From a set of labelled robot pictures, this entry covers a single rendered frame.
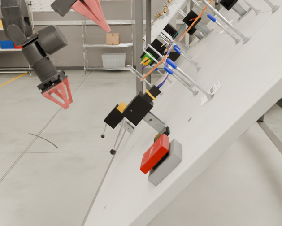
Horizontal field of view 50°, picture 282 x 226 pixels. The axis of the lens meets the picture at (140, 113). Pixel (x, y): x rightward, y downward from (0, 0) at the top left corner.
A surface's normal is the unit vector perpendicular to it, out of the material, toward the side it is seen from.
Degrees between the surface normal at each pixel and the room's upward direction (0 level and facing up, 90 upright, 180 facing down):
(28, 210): 0
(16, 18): 90
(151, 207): 90
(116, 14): 90
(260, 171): 0
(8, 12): 90
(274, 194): 0
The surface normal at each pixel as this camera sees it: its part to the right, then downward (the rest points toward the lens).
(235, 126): -0.11, 0.29
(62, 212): -0.01, -0.96
